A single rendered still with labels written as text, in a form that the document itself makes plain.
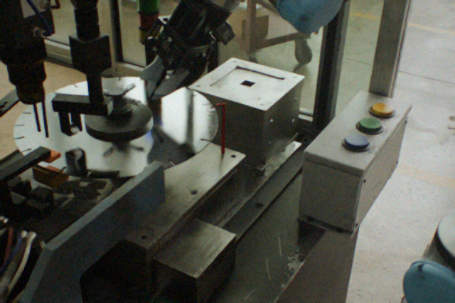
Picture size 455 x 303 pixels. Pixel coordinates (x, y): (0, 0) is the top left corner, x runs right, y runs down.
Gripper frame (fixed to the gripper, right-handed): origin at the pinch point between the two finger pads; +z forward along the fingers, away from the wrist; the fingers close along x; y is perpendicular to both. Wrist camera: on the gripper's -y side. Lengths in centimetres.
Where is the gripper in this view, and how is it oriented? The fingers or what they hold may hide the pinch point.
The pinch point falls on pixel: (157, 91)
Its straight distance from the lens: 99.5
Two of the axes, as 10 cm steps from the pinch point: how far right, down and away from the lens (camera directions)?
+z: -5.4, 6.5, 5.3
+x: 7.0, 7.0, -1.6
